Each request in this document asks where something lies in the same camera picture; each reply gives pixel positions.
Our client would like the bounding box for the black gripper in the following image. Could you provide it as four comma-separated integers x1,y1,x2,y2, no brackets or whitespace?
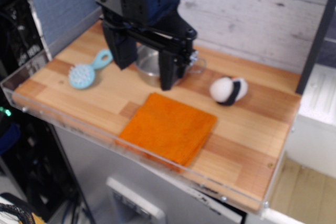
96,0,197,90

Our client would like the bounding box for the orange towel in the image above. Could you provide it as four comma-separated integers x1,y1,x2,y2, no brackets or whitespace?
116,93,217,172

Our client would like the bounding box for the stainless steel pot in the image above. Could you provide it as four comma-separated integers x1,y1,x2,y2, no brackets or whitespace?
134,45,207,88

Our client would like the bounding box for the light blue hair brush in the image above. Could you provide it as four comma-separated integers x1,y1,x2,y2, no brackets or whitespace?
68,49,113,90

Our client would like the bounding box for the white plush sushi toy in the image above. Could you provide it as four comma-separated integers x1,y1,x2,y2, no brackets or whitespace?
209,77,248,106

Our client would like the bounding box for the black plastic crate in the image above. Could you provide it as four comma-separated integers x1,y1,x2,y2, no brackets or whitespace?
1,0,44,76

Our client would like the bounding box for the silver toy fridge cabinet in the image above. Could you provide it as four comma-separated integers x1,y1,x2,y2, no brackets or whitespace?
56,127,246,223

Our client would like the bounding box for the clear acrylic table guard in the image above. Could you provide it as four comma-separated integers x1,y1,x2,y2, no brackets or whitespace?
1,47,301,213

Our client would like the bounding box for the white toy sink counter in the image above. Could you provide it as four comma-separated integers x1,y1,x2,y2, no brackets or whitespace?
286,64,335,177

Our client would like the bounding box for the dark grey right post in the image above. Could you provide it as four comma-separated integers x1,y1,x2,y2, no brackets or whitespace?
296,0,335,95

